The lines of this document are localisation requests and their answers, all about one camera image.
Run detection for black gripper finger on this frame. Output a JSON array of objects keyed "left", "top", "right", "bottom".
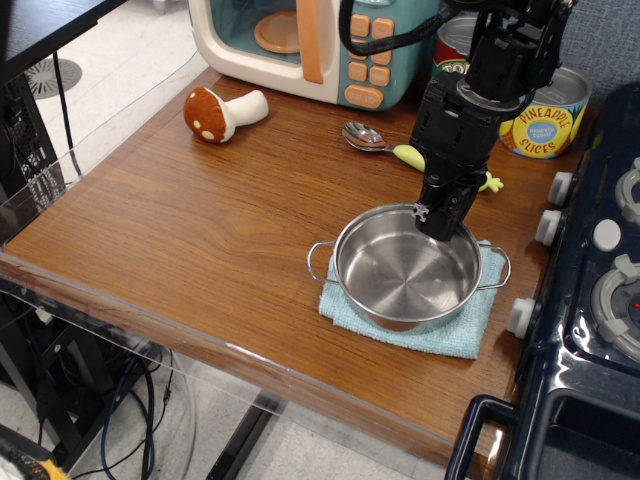
[
  {"left": 429, "top": 182, "right": 479, "bottom": 241},
  {"left": 412, "top": 192, "right": 448, "bottom": 235}
]

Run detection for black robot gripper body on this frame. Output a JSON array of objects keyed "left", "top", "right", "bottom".
[{"left": 410, "top": 73, "right": 500, "bottom": 203}]

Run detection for stainless steel pot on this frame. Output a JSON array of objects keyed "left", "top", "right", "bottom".
[{"left": 307, "top": 203, "right": 512, "bottom": 332}]

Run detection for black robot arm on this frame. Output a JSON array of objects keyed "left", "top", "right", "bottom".
[{"left": 338, "top": 1, "right": 574, "bottom": 241}]

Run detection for pineapple slices can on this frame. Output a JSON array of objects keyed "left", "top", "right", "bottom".
[{"left": 499, "top": 67, "right": 592, "bottom": 159}]

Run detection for tomato sauce can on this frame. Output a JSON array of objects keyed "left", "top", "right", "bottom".
[{"left": 432, "top": 16, "right": 477, "bottom": 77}]

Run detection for light blue folded towel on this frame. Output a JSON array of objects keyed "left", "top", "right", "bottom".
[{"left": 319, "top": 266, "right": 497, "bottom": 359}]

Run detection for toy microwave oven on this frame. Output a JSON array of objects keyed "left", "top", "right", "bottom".
[{"left": 188, "top": 0, "right": 435, "bottom": 111}]

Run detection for dark blue toy stove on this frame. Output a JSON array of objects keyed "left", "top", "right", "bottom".
[{"left": 446, "top": 83, "right": 639, "bottom": 479}]

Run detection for plush brown mushroom toy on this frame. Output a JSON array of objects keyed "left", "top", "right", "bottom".
[{"left": 183, "top": 87, "right": 269, "bottom": 144}]

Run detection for black desk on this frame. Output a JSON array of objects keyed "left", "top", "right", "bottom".
[{"left": 1, "top": 0, "right": 124, "bottom": 85}]

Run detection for yellow plush toy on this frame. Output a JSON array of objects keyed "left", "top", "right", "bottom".
[{"left": 0, "top": 439, "right": 69, "bottom": 480}]

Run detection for spoon with green handle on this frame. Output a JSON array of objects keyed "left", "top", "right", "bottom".
[{"left": 341, "top": 121, "right": 505, "bottom": 194}]

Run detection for black and blue cables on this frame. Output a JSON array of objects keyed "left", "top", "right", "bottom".
[{"left": 69, "top": 344, "right": 176, "bottom": 480}]

